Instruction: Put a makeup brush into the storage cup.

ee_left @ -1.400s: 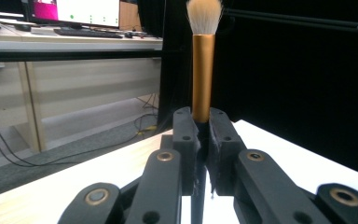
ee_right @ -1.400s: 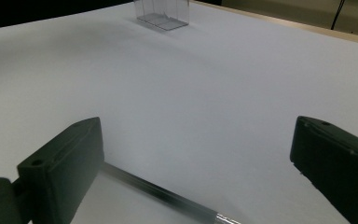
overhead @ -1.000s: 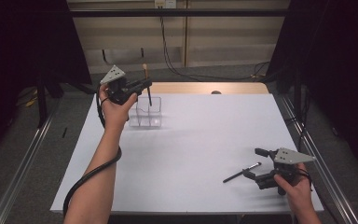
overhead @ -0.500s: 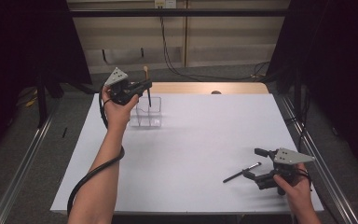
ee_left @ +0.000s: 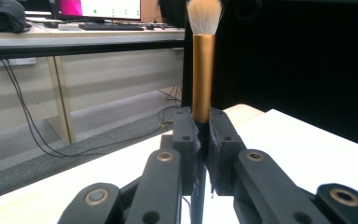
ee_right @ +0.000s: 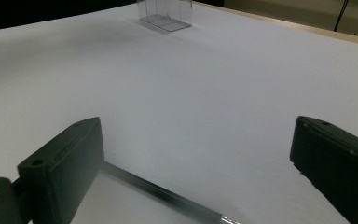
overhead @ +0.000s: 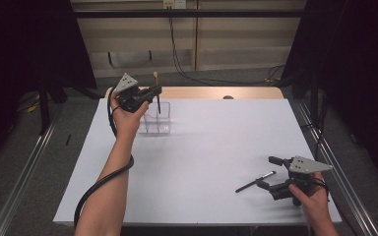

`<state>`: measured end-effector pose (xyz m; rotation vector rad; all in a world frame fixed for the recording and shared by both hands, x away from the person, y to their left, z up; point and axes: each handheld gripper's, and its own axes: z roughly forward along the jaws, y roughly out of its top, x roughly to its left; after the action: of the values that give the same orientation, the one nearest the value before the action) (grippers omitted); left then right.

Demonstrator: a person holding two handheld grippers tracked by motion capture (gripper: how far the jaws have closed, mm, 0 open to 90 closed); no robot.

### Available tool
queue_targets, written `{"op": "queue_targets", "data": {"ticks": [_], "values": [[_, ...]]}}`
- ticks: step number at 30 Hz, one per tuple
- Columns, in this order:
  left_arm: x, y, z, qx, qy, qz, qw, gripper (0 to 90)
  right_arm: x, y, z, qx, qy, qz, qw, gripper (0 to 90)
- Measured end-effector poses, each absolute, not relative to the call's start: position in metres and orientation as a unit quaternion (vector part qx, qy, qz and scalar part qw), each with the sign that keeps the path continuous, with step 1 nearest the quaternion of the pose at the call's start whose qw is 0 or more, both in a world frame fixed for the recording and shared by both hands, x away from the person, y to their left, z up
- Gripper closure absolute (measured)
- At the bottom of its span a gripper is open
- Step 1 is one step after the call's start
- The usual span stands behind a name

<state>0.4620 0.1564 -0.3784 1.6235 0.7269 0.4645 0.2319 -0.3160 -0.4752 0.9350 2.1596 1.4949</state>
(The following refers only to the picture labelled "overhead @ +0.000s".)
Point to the black stand post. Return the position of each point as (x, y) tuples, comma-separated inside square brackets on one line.
[(314, 105), (44, 111)]

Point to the white wall socket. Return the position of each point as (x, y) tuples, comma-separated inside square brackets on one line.
[(174, 3)]

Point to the person's right hand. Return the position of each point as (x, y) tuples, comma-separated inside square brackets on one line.
[(316, 206)]

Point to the dark round table grommet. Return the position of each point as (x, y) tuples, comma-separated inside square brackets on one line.
[(228, 97)]

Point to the black horizontal frame bar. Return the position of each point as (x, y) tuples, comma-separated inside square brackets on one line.
[(190, 13)]

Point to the beige vertical wall trunking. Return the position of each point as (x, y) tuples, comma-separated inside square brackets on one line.
[(196, 39)]

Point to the black curtain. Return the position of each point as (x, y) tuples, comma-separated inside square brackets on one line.
[(357, 65), (19, 49)]

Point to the aluminium floor rail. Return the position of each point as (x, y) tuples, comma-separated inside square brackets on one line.
[(23, 177), (341, 183)]

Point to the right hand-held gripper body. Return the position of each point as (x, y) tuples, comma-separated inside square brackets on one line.
[(308, 165)]

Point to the person's left hand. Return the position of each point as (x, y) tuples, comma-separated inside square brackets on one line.
[(126, 124)]

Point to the clear plastic organizer box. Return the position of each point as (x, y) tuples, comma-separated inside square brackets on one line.
[(159, 123)]

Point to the small black pen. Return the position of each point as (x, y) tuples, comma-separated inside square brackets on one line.
[(68, 139)]

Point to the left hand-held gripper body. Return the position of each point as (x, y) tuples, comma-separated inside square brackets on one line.
[(126, 83)]

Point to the white table cover board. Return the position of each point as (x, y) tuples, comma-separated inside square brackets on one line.
[(203, 147)]

